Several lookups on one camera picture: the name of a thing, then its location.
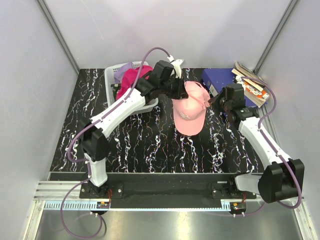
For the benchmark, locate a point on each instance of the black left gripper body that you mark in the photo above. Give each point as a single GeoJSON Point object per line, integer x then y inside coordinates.
{"type": "Point", "coordinates": [166, 86]}

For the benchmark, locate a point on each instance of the tan paperback book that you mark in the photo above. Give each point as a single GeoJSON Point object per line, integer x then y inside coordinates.
{"type": "Point", "coordinates": [241, 70]}

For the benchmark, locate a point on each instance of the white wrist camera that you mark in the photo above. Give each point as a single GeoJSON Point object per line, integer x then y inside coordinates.
{"type": "Point", "coordinates": [177, 64]}
{"type": "Point", "coordinates": [238, 79]}

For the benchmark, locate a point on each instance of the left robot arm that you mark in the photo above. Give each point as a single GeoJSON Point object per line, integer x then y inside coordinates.
{"type": "Point", "coordinates": [94, 136]}

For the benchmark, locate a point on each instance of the blue ring binder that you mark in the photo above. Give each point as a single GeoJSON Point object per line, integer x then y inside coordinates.
{"type": "Point", "coordinates": [217, 78]}

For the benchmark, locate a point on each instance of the dark green cap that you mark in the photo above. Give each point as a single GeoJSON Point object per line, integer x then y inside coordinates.
{"type": "Point", "coordinates": [115, 89]}

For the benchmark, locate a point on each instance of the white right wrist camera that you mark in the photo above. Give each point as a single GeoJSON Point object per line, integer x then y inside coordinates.
{"type": "Point", "coordinates": [238, 79]}

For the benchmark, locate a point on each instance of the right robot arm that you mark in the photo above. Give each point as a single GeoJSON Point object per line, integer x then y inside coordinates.
{"type": "Point", "coordinates": [282, 177]}

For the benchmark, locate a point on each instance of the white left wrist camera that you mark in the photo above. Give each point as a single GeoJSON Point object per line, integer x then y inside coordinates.
{"type": "Point", "coordinates": [177, 64]}

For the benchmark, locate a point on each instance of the lavender baseball cap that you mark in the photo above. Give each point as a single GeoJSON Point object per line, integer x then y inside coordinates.
{"type": "Point", "coordinates": [118, 75]}

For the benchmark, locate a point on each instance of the light pink baseball cap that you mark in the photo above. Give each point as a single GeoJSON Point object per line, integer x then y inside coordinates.
{"type": "Point", "coordinates": [189, 114]}

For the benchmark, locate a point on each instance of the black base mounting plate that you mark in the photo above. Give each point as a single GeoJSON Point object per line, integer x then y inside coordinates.
{"type": "Point", "coordinates": [166, 191]}

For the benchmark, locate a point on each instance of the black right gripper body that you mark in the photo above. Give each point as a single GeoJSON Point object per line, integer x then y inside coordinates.
{"type": "Point", "coordinates": [225, 105]}

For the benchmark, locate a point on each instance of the white plastic basket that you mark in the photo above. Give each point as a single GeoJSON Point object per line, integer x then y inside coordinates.
{"type": "Point", "coordinates": [109, 79]}

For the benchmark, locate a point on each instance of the magenta baseball cap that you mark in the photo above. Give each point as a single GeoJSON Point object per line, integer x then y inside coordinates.
{"type": "Point", "coordinates": [129, 77]}

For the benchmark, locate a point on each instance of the orange paperback book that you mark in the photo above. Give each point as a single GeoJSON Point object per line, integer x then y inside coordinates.
{"type": "Point", "coordinates": [259, 98]}

